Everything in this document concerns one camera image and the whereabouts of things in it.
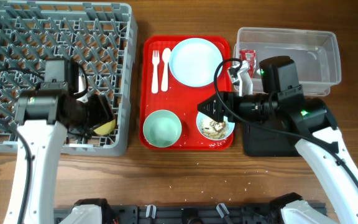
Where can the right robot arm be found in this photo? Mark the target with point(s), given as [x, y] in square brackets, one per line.
[324, 151]

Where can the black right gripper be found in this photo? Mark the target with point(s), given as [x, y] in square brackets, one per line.
[233, 99]

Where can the yellow plastic cup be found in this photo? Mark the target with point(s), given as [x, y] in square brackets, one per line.
[106, 128]

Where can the red plastic tray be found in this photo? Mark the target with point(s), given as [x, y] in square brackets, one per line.
[179, 99]

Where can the clear plastic bin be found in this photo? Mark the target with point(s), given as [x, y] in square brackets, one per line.
[315, 53]

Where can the white plastic fork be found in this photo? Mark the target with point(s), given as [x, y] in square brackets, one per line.
[155, 63]

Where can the green bowl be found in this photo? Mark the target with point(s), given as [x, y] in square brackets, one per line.
[162, 128]

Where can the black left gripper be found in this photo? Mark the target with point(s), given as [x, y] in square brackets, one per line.
[103, 111]

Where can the red ketchup sachet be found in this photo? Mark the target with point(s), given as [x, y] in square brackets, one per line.
[250, 56]

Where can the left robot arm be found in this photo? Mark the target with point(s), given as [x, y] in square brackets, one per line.
[45, 117]

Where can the black waste tray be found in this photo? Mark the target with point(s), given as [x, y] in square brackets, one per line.
[259, 143]

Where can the blue bowl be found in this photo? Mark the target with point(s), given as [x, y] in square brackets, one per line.
[229, 128]

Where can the white plastic spoon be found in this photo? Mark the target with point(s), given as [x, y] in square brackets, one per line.
[166, 58]

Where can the grey dishwasher rack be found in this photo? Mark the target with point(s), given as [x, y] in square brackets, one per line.
[100, 36]

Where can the light blue plate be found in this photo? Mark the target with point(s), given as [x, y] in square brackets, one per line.
[194, 61]

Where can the food scraps and rice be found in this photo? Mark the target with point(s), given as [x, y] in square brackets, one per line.
[212, 129]

